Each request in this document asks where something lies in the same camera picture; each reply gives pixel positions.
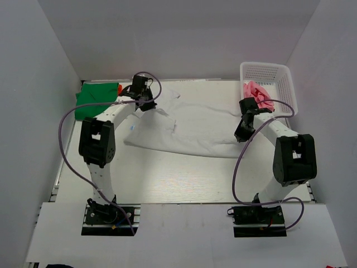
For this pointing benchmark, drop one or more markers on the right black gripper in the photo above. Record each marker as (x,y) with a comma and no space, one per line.
(241,136)

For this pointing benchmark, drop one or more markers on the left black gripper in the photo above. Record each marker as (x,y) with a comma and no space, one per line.
(150,106)

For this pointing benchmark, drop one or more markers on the white t shirt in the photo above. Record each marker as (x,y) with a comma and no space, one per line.
(186,127)

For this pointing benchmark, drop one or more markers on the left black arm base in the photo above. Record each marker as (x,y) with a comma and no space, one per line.
(116,225)

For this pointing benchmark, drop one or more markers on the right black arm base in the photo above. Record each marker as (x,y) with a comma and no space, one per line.
(257,222)

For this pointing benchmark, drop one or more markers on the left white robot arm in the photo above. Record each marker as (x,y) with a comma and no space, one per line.
(97,142)

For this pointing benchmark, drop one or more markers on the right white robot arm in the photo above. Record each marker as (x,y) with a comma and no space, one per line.
(294,159)

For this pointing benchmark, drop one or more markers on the pink t shirt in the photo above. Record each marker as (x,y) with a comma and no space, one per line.
(260,95)

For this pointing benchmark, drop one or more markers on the folded orange t shirt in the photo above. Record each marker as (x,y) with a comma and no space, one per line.
(119,90)

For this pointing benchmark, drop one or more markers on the white plastic basket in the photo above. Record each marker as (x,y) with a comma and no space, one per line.
(275,79)

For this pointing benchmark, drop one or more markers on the folded green t shirt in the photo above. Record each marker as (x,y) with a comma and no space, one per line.
(95,93)

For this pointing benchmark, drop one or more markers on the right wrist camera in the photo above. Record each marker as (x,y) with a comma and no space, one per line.
(247,104)

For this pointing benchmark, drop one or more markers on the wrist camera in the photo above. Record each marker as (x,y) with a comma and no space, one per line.
(247,104)
(139,82)

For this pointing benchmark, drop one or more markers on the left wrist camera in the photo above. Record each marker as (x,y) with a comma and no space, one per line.
(139,82)

